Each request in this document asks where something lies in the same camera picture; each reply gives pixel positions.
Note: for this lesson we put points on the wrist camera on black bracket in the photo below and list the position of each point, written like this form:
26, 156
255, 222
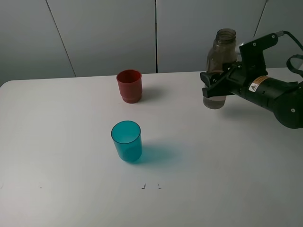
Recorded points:
252, 58

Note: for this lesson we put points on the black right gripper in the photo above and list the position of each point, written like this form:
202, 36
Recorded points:
254, 88

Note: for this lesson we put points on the red plastic cup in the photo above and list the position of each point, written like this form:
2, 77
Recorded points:
130, 85

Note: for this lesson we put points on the smoky clear plastic bottle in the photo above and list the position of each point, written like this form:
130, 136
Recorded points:
222, 51

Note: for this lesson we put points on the teal translucent plastic cup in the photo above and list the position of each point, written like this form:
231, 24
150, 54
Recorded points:
126, 136

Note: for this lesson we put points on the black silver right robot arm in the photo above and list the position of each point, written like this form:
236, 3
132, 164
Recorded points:
283, 99

